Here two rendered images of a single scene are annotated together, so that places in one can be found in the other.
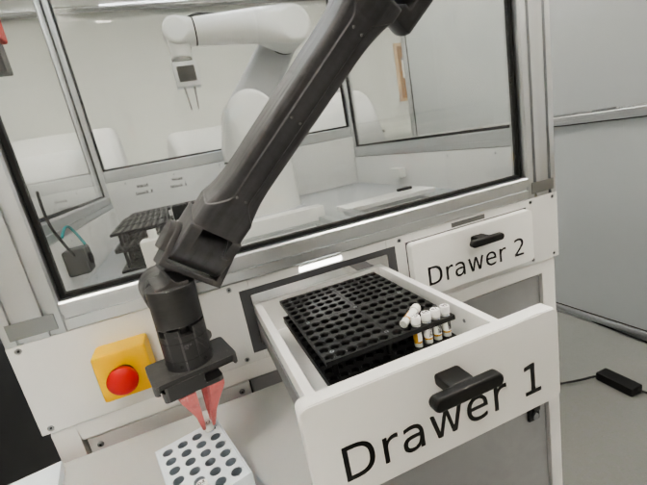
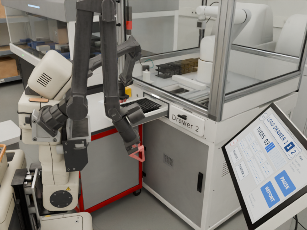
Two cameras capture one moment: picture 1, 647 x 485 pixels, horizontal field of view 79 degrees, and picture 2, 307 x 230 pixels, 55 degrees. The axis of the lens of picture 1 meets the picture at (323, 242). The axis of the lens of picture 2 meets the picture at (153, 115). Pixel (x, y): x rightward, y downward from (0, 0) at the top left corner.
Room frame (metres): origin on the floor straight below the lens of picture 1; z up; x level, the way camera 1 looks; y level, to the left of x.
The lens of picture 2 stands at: (-0.08, -1.77, 1.68)
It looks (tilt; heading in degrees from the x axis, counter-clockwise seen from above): 25 degrees down; 68
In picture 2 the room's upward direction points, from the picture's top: 1 degrees clockwise
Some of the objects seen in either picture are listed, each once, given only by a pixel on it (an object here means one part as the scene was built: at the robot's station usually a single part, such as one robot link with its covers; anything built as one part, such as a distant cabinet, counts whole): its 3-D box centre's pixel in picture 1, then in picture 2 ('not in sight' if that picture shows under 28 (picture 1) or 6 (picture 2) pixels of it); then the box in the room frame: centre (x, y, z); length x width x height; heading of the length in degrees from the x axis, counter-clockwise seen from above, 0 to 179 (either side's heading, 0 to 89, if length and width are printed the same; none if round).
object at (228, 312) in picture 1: (282, 243); (204, 92); (1.11, 0.12, 0.87); 1.02 x 0.95 x 0.14; 108
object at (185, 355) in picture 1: (186, 346); (121, 92); (0.45, 0.19, 0.92); 0.10 x 0.07 x 0.07; 120
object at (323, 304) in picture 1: (358, 326); (140, 109); (0.52, -0.03, 0.87); 0.22 x 0.18 x 0.06; 18
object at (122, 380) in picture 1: (123, 378); not in sight; (0.49, 0.31, 0.88); 0.04 x 0.03 x 0.04; 108
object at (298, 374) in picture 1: (356, 327); (141, 109); (0.53, -0.02, 0.86); 0.40 x 0.26 x 0.06; 18
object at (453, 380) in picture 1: (457, 383); not in sight; (0.31, -0.10, 0.91); 0.07 x 0.04 x 0.01; 108
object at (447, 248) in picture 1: (474, 251); (186, 120); (0.73, -0.29, 0.87); 0.29 x 0.02 x 0.11; 108
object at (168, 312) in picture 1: (173, 301); (121, 84); (0.46, 0.20, 0.98); 0.07 x 0.06 x 0.07; 30
